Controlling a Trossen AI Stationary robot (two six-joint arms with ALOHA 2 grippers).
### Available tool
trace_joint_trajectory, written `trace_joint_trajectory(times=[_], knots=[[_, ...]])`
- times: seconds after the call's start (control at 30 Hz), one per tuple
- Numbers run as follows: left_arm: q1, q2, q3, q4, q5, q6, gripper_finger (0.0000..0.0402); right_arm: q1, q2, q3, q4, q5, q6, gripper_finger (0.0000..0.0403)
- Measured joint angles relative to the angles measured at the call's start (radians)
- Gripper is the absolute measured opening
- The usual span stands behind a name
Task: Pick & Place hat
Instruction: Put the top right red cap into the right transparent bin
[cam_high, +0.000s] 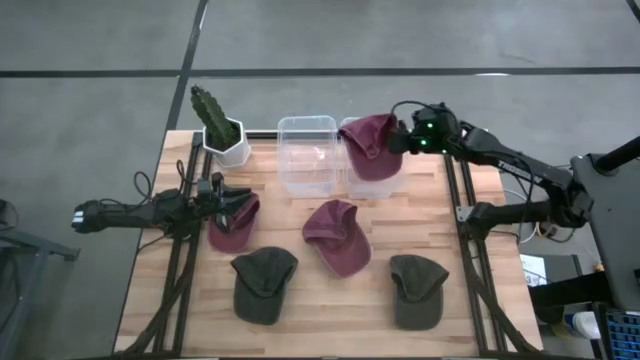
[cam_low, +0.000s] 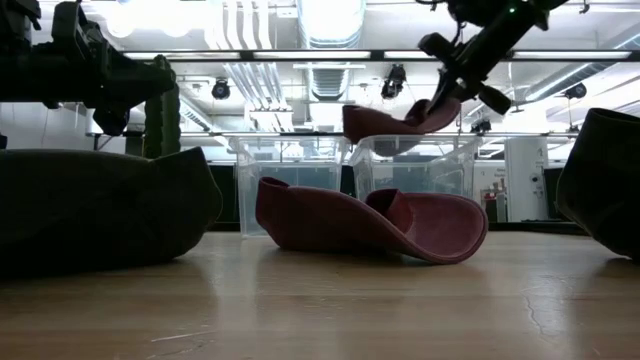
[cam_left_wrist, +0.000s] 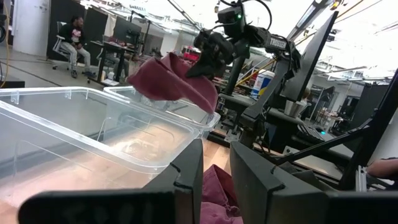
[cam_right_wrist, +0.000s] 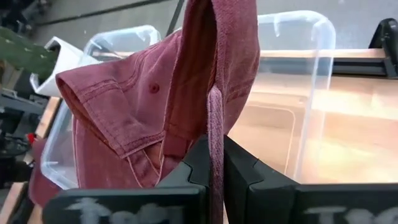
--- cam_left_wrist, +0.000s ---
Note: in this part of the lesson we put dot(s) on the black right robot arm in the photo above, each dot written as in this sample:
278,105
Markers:
267,96

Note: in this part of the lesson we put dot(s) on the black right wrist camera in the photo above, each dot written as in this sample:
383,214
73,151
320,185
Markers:
231,20

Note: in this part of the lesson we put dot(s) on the white round pillar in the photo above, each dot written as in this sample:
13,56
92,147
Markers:
31,25

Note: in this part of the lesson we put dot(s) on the black desk monitor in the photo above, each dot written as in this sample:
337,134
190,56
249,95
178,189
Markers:
126,31

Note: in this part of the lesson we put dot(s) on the clear plastic bin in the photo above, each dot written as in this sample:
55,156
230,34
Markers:
199,119
93,102

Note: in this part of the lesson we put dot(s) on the person's hand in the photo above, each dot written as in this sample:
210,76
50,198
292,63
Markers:
384,168

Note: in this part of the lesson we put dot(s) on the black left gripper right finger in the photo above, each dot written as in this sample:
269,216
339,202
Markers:
264,193

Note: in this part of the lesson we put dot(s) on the white office chair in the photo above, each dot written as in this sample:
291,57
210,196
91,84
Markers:
59,43

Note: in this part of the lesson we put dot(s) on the white wipes canister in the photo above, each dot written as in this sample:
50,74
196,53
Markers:
261,84

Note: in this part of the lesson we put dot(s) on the black keyboard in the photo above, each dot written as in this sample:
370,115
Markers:
309,133

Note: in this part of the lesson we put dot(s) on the large black computer monitor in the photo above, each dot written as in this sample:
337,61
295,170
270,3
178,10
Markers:
311,68

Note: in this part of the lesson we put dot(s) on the black aluminium table frame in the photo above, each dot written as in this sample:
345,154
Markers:
373,130

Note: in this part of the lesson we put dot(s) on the grey cup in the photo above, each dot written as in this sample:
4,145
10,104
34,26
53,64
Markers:
293,109

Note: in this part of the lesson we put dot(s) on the black desk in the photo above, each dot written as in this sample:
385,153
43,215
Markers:
109,51

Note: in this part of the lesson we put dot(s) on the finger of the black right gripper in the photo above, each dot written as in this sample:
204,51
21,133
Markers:
205,67

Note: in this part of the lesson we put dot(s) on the maroon baseball cap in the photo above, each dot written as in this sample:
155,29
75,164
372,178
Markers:
217,199
168,81

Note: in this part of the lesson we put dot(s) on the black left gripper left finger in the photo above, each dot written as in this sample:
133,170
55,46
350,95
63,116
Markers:
186,186

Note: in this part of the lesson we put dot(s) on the person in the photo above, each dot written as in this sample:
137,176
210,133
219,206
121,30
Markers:
74,37

